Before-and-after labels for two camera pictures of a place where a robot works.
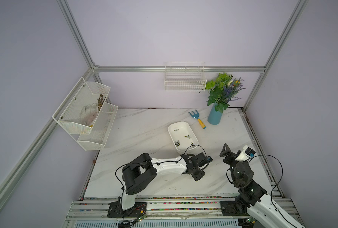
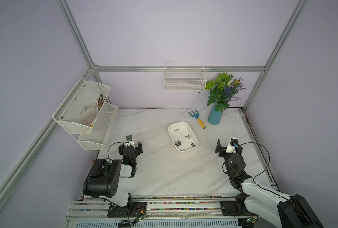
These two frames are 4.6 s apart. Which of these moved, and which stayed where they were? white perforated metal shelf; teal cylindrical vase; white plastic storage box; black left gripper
Moved: black left gripper
Stayed: teal cylindrical vase; white perforated metal shelf; white plastic storage box
